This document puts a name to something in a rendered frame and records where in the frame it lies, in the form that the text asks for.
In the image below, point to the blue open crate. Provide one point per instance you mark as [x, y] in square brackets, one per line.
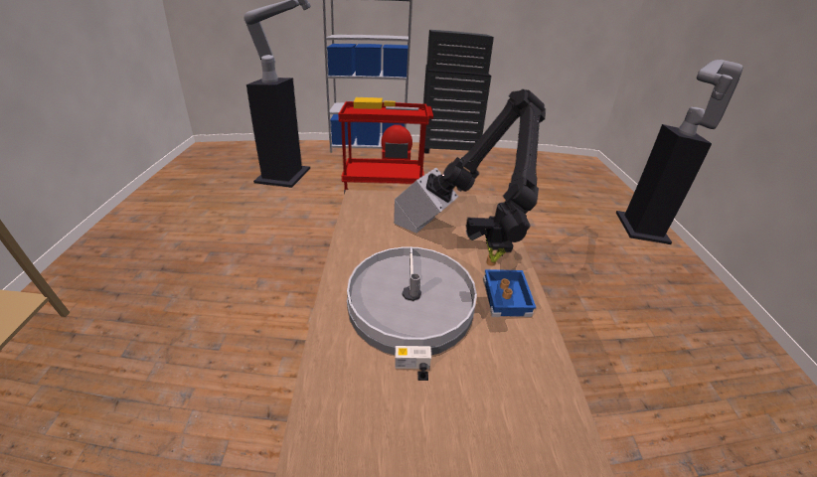
[520, 304]

